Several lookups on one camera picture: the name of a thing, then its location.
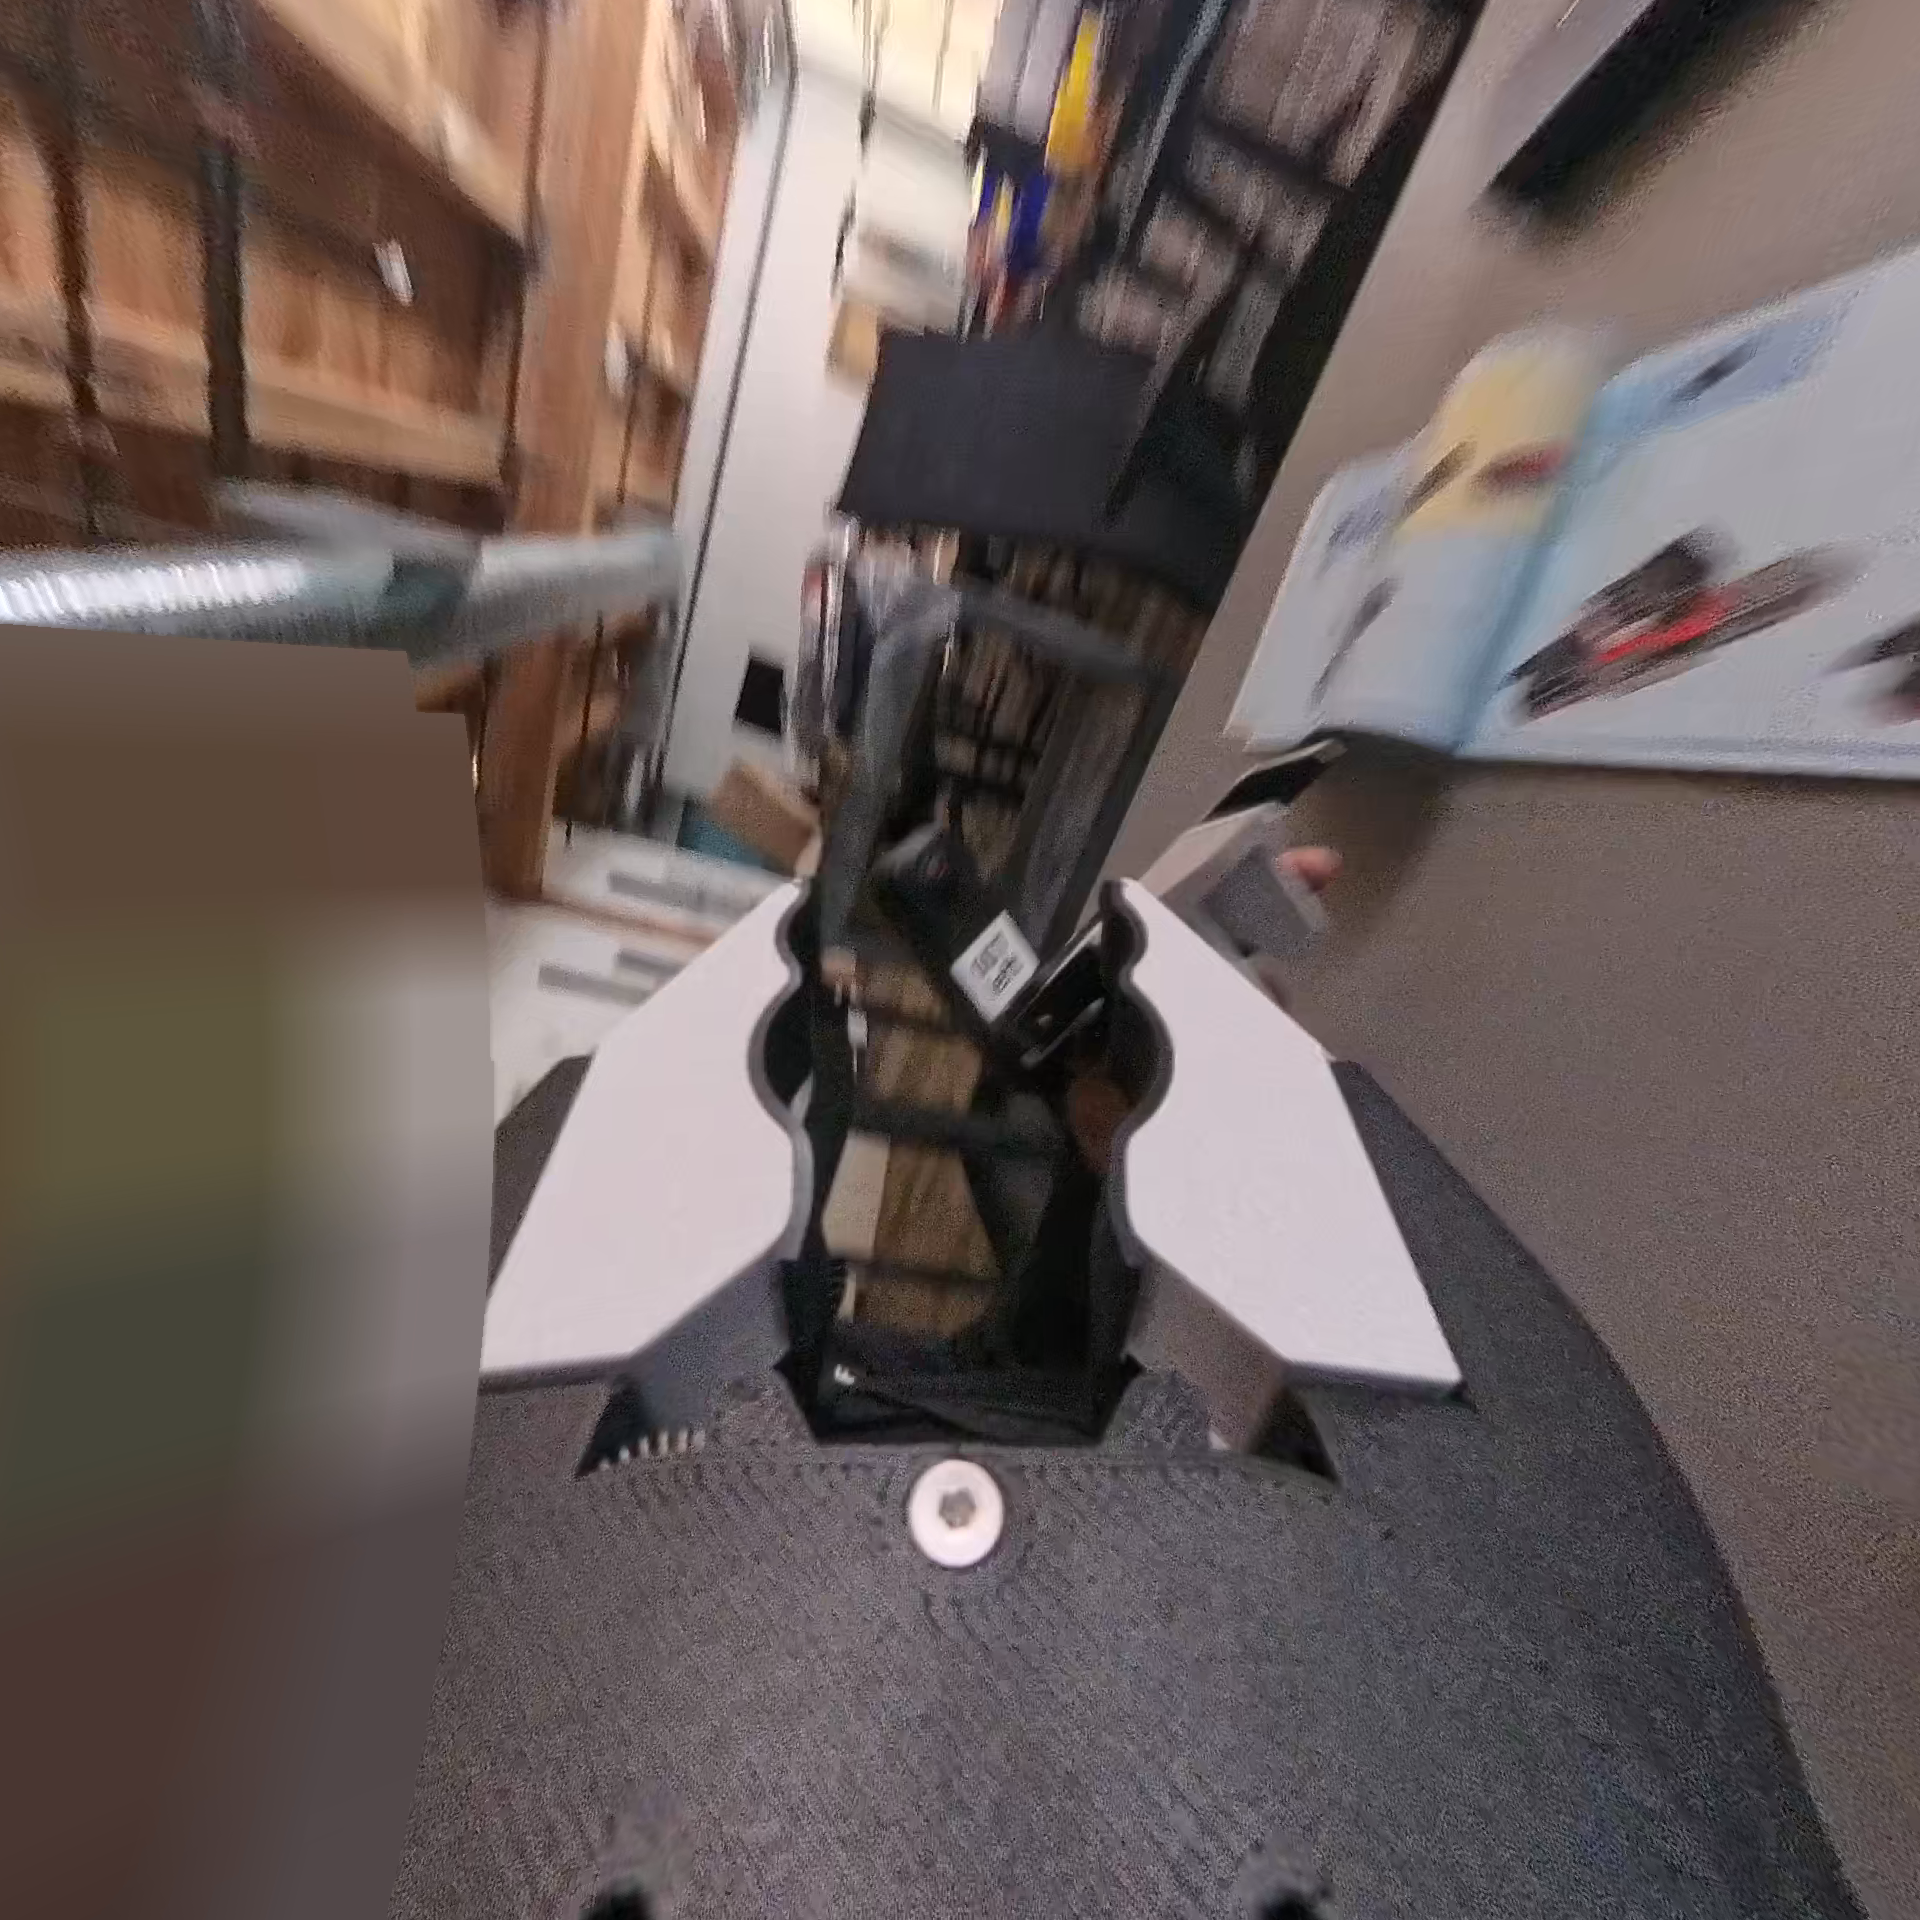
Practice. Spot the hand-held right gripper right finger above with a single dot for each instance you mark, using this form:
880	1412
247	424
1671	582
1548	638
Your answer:
1276	1185

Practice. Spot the person's left hand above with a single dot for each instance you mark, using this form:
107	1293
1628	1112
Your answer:
1315	870

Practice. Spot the brick instruction booklet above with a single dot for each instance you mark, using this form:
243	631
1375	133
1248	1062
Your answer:
1622	571

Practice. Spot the grey-brown desk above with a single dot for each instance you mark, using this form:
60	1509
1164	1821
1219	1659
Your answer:
1652	1125

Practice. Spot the silver metal air duct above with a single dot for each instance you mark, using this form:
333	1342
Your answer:
301	587

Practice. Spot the black office chair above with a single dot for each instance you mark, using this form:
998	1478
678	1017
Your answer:
990	421

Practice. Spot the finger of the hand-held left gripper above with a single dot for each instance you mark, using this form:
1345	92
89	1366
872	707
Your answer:
1291	776
1223	863

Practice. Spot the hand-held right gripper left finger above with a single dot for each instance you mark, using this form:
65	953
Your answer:
661	1172

